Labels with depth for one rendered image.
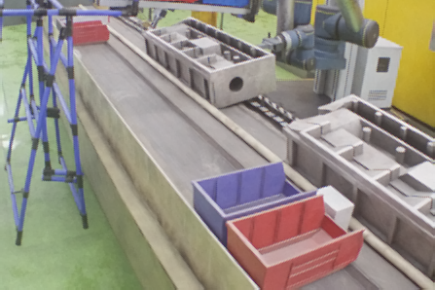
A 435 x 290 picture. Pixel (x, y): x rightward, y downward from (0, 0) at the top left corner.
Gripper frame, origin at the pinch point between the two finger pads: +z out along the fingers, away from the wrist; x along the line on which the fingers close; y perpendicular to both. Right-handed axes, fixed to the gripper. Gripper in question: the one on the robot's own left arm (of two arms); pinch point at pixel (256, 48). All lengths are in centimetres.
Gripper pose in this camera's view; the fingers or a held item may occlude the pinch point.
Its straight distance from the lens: 236.7
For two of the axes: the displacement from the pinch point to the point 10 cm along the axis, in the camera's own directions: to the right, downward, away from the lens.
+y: -0.9, -8.6, -5.1
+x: 4.7, 4.2, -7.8
